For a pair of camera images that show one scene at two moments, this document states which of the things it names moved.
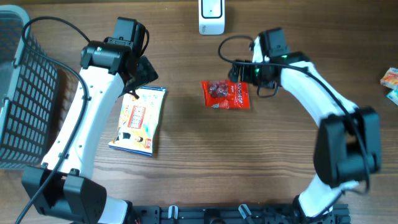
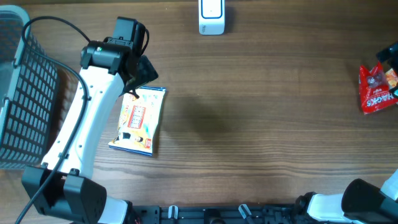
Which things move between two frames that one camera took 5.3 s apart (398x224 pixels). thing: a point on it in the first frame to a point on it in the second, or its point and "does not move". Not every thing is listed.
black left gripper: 146,73 does not move
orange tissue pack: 390,78 does not move
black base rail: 234,214 does not move
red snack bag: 226,94 to 374,90
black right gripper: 246,76 to 388,53
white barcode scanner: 211,17 does not move
